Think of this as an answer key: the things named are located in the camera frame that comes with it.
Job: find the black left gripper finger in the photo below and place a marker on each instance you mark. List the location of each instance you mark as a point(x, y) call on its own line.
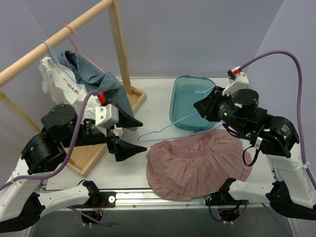
point(124, 150)
point(126, 121)

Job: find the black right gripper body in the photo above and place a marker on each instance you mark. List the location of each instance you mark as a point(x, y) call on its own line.
point(213, 106)

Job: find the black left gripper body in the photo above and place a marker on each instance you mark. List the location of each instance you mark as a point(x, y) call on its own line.
point(110, 139)

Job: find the blue wire hanger front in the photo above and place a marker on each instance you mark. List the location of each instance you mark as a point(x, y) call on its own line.
point(160, 130)

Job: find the blue wire hanger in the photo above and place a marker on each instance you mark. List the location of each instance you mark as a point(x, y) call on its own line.
point(51, 52)
point(160, 130)

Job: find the pink ruffled skirt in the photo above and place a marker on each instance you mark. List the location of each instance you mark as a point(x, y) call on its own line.
point(197, 165)

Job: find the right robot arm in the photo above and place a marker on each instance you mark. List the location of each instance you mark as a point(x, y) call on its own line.
point(293, 196)

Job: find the blue denim skirt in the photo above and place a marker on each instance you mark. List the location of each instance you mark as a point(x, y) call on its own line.
point(94, 79)

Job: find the white ruffled skirt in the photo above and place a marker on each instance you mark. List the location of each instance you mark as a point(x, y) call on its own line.
point(64, 91)

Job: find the teal plastic tray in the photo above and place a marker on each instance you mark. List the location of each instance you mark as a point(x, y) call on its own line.
point(198, 82)

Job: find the wooden clothes rack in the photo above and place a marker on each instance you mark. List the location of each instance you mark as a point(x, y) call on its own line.
point(84, 159)

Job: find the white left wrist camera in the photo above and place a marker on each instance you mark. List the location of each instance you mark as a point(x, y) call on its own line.
point(107, 115)

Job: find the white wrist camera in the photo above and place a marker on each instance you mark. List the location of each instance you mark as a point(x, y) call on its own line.
point(107, 115)
point(238, 80)

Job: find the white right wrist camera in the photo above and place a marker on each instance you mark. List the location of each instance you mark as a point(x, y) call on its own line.
point(238, 80)

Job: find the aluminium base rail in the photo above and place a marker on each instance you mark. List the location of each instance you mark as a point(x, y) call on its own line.
point(145, 199)

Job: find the pink wire hanger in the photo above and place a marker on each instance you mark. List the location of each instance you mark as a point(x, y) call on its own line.
point(76, 50)

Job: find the blue wire hanger middle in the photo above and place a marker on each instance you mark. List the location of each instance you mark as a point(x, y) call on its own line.
point(51, 52)

